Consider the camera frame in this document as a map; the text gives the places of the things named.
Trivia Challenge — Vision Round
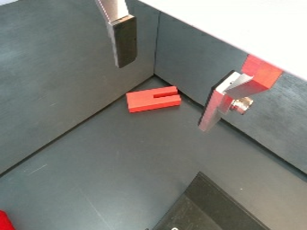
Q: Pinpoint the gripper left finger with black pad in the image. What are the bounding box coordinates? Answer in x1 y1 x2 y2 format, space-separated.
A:
94 0 136 68

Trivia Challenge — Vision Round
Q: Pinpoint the red shape-hole board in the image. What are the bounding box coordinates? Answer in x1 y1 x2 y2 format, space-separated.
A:
0 210 16 230

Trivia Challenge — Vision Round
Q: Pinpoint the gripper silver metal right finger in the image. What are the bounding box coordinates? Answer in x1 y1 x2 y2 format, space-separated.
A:
197 54 284 133

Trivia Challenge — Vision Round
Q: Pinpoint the black curved regrasp stand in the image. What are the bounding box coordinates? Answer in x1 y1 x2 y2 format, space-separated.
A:
152 172 271 230

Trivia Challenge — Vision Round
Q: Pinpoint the red double-square peg block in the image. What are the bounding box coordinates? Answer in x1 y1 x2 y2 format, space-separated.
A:
125 86 181 113

